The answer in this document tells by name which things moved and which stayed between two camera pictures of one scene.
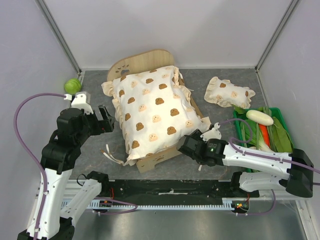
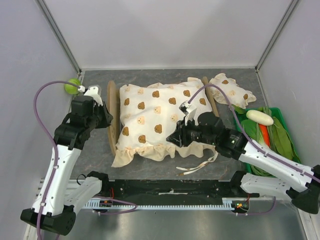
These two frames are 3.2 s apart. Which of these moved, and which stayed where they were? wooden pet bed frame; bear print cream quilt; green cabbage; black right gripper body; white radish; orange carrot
Moved: bear print cream quilt; wooden pet bed frame; black right gripper body
Stayed: white radish; orange carrot; green cabbage
